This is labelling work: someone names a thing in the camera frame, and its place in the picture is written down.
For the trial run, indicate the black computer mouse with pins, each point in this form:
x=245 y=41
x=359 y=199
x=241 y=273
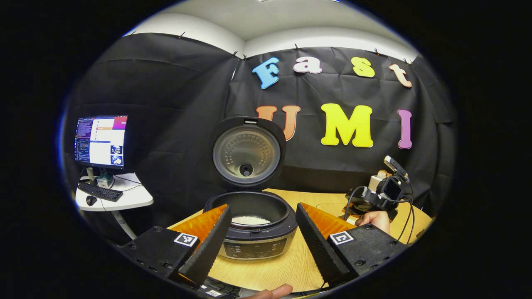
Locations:
x=91 y=200

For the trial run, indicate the silver black rice cooker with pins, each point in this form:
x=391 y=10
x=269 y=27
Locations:
x=247 y=153

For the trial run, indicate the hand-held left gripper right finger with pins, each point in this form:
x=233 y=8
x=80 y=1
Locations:
x=318 y=247

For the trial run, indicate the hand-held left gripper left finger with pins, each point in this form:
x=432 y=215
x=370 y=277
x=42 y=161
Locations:
x=212 y=247

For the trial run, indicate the computer monitor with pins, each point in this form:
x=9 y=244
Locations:
x=99 y=141

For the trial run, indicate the toast slice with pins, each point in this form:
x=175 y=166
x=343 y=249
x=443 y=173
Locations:
x=381 y=174

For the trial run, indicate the white toaster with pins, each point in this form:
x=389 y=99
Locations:
x=375 y=183

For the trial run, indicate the white side table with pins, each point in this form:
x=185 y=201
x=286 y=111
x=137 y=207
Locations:
x=133 y=199

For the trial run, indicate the black keyboard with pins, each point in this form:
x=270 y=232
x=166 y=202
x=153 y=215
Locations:
x=99 y=192

